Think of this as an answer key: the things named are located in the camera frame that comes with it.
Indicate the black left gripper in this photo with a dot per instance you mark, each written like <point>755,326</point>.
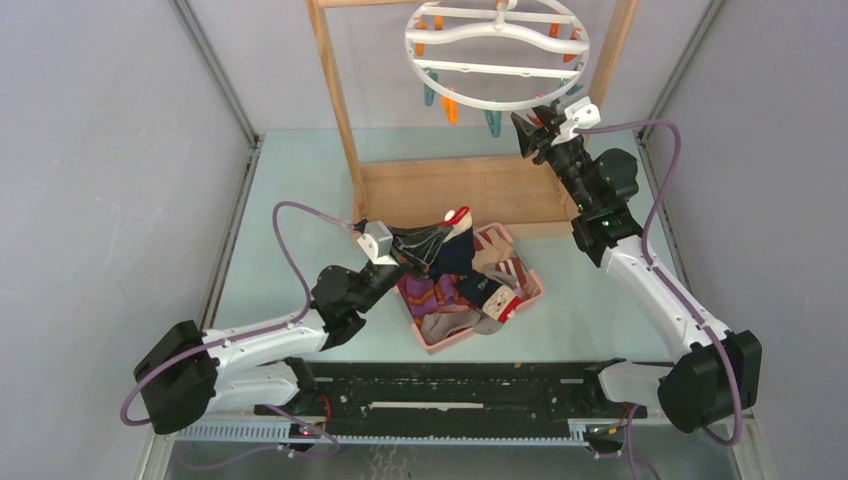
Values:
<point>429,239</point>

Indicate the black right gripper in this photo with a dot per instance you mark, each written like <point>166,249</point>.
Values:
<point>532,140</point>

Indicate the navy santa sock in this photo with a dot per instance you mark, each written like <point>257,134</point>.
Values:
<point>457,252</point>
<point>495,299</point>

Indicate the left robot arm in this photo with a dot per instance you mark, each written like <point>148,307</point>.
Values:
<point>192,372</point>

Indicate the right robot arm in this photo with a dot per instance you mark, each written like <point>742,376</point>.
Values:
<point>715,372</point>

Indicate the wooden hanger stand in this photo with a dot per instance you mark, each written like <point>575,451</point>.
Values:
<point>408,192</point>

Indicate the white round clip hanger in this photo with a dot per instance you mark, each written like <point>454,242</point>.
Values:
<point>503,55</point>

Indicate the purple striped sock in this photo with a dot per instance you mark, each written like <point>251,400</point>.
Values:
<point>428,296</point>

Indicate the teal clothespin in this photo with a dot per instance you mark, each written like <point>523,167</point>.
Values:
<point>494,122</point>
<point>429,92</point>

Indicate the beige red striped sock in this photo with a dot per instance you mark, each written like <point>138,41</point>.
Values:
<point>495,252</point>

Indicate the grey sock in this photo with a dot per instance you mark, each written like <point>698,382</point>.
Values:
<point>437,327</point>

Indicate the orange clothespin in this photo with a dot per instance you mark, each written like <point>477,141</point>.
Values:
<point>450,109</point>

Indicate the teal left clothespin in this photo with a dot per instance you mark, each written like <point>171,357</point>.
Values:
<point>429,92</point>

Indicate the pink plastic basket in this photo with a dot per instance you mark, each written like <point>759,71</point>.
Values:
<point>464,305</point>

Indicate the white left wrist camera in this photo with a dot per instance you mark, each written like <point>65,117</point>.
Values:
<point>375,241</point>

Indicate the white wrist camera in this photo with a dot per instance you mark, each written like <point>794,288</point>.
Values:
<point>582,114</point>
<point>375,241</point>

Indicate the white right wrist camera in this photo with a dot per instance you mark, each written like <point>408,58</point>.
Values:
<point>582,114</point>

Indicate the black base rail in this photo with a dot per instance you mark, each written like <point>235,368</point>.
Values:
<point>464,401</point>

